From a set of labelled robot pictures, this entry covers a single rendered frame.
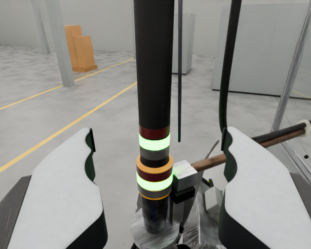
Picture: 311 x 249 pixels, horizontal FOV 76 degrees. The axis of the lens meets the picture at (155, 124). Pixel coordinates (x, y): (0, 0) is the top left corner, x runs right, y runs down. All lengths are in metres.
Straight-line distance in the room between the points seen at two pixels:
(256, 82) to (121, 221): 4.74
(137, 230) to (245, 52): 5.45
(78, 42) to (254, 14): 5.73
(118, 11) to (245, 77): 9.86
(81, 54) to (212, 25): 7.14
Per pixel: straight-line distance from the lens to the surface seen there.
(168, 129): 0.20
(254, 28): 5.60
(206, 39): 12.33
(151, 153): 0.21
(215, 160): 0.30
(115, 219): 2.20
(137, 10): 0.18
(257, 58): 5.68
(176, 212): 0.30
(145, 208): 0.27
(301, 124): 0.44
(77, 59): 8.45
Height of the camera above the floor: 1.72
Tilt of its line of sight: 27 degrees down
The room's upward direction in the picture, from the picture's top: straight up
